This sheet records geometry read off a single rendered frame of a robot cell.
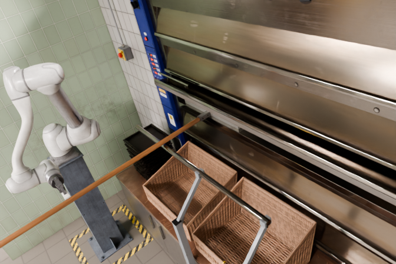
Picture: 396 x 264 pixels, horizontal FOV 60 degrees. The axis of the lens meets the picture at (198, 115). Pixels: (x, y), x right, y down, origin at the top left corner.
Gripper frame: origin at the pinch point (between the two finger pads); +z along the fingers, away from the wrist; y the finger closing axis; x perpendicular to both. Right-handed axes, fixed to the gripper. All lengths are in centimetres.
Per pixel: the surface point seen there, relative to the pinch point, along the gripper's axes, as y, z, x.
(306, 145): -22, 88, -91
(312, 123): -30, 87, -97
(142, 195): 62, -33, -47
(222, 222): 56, 36, -71
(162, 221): 62, 0, -45
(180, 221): 24, 41, -42
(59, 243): 120, -105, 22
